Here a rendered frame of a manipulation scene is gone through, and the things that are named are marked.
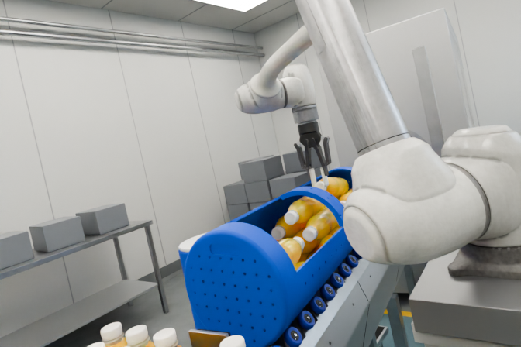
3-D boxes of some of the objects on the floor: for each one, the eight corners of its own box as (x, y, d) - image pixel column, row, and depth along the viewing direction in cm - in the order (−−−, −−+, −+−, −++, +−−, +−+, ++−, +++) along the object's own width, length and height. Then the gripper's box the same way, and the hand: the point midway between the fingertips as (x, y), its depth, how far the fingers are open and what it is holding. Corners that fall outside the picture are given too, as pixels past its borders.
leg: (422, 314, 257) (405, 227, 256) (422, 319, 252) (403, 229, 251) (414, 314, 260) (396, 227, 259) (412, 318, 255) (394, 230, 254)
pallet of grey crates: (340, 232, 497) (322, 145, 494) (311, 254, 434) (289, 155, 431) (270, 233, 571) (253, 158, 568) (236, 252, 509) (217, 167, 506)
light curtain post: (492, 373, 190) (426, 46, 186) (493, 380, 185) (424, 45, 181) (479, 371, 193) (412, 50, 189) (478, 379, 188) (411, 49, 184)
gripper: (332, 117, 133) (346, 181, 134) (291, 126, 142) (304, 187, 142) (325, 118, 127) (339, 186, 127) (282, 128, 135) (295, 191, 136)
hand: (319, 177), depth 135 cm, fingers closed on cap, 4 cm apart
